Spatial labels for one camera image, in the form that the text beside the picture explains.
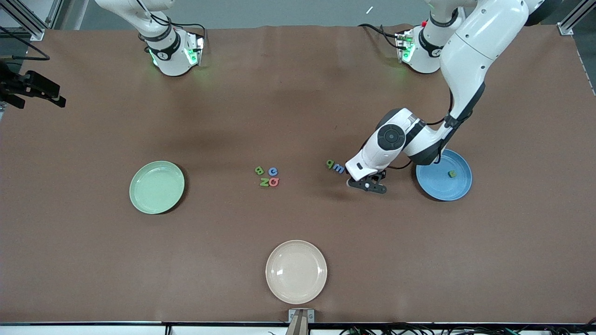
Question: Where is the blue plate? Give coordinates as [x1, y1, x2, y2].
[415, 148, 473, 202]

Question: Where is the brown table mat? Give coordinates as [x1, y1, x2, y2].
[0, 24, 596, 324]

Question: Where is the beige plate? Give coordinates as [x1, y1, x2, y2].
[265, 240, 328, 305]

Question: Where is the green plate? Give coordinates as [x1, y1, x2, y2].
[129, 161, 186, 215]

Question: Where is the grey aluminium frame profile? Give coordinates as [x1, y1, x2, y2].
[0, 0, 63, 41]
[560, 0, 596, 36]

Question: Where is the black left base cable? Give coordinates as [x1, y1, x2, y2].
[358, 23, 406, 49]

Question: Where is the grey camera pole bracket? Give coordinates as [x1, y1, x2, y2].
[285, 308, 315, 335]

